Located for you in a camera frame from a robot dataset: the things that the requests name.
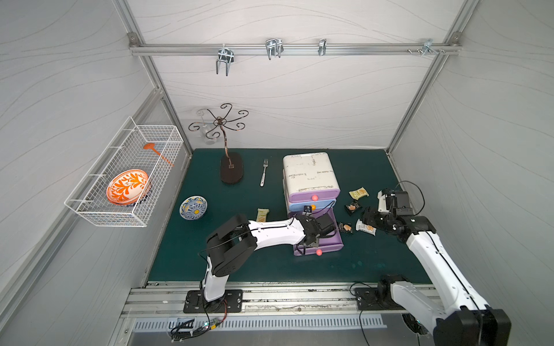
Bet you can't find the purple drawer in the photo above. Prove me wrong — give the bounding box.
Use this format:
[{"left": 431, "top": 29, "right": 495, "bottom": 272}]
[
  {"left": 293, "top": 208, "right": 343, "bottom": 257},
  {"left": 285, "top": 188, "right": 340, "bottom": 203}
]

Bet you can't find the blue drawer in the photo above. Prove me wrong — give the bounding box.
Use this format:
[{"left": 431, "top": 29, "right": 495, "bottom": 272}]
[{"left": 287, "top": 199, "right": 336, "bottom": 213}]

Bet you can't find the black cookie packet two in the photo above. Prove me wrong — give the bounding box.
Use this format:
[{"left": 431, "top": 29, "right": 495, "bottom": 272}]
[{"left": 338, "top": 223, "right": 353, "bottom": 234}]

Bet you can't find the white cookie packet two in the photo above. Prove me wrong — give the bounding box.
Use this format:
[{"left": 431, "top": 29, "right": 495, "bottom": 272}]
[{"left": 355, "top": 219, "right": 377, "bottom": 236}]

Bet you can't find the black cookie packet one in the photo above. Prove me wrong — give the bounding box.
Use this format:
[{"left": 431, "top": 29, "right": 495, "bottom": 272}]
[{"left": 345, "top": 201, "right": 362, "bottom": 216}]

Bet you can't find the gold cookie packet two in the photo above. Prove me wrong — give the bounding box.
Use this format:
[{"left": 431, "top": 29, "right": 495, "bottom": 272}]
[{"left": 349, "top": 187, "right": 369, "bottom": 200}]

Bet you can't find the gold cookie packet one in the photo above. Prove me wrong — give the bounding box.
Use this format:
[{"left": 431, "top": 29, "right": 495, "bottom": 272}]
[{"left": 256, "top": 208, "right": 270, "bottom": 223}]

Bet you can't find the white drawer cabinet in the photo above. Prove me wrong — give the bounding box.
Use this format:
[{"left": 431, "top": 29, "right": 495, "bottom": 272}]
[{"left": 283, "top": 152, "right": 340, "bottom": 199}]

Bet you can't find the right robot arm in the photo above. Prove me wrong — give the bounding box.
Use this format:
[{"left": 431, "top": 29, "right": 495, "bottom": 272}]
[{"left": 362, "top": 208, "right": 512, "bottom": 345}]

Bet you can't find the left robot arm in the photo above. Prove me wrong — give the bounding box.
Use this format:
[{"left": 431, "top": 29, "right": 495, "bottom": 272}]
[{"left": 201, "top": 214, "right": 338, "bottom": 303}]

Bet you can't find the silver fork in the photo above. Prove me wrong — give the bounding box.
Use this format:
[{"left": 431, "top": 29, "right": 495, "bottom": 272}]
[{"left": 260, "top": 159, "right": 269, "bottom": 187}]

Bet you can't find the white vent grille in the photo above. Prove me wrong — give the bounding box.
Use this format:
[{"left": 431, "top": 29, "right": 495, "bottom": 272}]
[{"left": 133, "top": 313, "right": 388, "bottom": 333}]

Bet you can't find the black metal mug tree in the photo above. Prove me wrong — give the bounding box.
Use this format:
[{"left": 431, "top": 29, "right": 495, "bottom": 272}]
[{"left": 188, "top": 102, "right": 250, "bottom": 185}]

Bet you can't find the right round controller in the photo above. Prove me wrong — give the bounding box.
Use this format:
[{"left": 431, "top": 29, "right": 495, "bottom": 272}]
[{"left": 402, "top": 314, "right": 428, "bottom": 335}]

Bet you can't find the blue yellow patterned bowl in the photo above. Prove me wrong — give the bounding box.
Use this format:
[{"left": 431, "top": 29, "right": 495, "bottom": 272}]
[{"left": 179, "top": 195, "right": 208, "bottom": 221}]

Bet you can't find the left wiring bundle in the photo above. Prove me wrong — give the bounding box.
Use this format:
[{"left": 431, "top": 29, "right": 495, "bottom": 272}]
[{"left": 168, "top": 317, "right": 217, "bottom": 343}]

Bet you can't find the metal hook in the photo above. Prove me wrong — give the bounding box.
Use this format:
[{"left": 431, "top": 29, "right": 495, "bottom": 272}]
[
  {"left": 265, "top": 38, "right": 284, "bottom": 60},
  {"left": 318, "top": 38, "right": 327, "bottom": 56},
  {"left": 216, "top": 47, "right": 235, "bottom": 76},
  {"left": 407, "top": 39, "right": 446, "bottom": 57}
]

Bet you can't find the orange spatula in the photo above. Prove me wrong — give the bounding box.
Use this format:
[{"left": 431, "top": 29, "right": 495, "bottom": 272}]
[{"left": 143, "top": 143, "right": 174, "bottom": 167}]

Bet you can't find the orange patterned plate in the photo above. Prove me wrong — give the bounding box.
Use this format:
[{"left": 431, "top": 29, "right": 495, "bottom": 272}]
[{"left": 106, "top": 170, "right": 151, "bottom": 206}]

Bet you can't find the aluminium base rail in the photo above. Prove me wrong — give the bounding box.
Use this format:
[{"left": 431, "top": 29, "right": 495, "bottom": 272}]
[{"left": 120, "top": 282, "right": 477, "bottom": 319}]

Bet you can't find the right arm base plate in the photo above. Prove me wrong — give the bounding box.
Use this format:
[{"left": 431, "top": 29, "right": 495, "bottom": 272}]
[{"left": 353, "top": 286, "right": 389, "bottom": 311}]

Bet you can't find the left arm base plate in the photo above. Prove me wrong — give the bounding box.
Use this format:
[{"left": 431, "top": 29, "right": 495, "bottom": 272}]
[{"left": 183, "top": 290, "right": 243, "bottom": 314}]

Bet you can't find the white wire basket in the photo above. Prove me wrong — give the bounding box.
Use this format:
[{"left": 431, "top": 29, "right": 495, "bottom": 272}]
[{"left": 64, "top": 118, "right": 183, "bottom": 228}]

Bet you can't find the aluminium top rail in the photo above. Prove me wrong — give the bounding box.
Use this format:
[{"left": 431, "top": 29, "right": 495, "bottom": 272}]
[{"left": 130, "top": 43, "right": 463, "bottom": 58}]

